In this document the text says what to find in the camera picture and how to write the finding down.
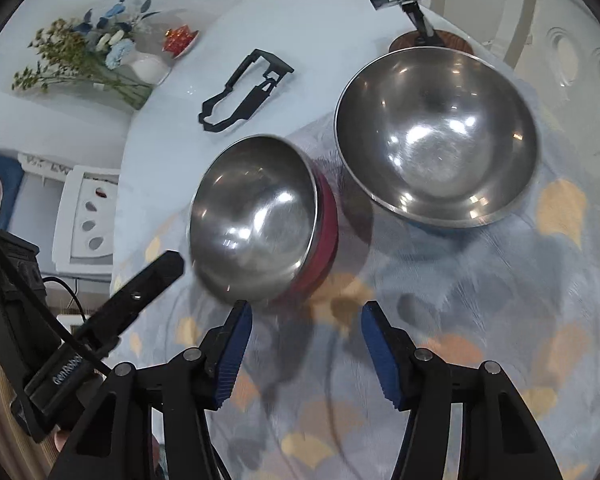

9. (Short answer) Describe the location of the red dish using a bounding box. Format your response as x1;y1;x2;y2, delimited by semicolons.
162;25;201;58

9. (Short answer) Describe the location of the fan pattern tablecloth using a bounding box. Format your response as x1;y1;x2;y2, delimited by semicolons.
112;80;600;480

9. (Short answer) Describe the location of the red steel bowl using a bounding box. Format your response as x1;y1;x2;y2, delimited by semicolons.
188;134;339;308

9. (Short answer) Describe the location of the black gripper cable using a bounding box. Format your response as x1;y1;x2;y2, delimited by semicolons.
0;232;111;376

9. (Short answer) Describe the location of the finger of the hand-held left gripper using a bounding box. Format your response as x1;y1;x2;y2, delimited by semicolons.
75;250;186;356

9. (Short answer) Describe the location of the white dining chair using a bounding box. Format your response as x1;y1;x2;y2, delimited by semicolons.
52;165;121;278
500;0;600;161

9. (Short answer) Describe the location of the black plastic frame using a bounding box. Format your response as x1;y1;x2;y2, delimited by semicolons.
197;49;295;134

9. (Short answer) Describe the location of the black phone stand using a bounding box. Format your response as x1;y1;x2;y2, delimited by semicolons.
370;0;473;58

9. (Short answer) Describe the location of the blue steel bowl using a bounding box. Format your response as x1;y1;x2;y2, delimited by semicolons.
334;46;539;229

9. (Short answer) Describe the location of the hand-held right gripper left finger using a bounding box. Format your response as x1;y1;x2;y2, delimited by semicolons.
47;300;254;480

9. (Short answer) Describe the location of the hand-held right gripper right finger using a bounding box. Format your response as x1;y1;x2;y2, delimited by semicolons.
361;301;563;480

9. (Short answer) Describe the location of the white vase with flowers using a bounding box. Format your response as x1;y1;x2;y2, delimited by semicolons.
12;0;173;111

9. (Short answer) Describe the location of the blue printed cushion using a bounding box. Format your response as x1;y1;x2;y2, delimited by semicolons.
0;147;26;228

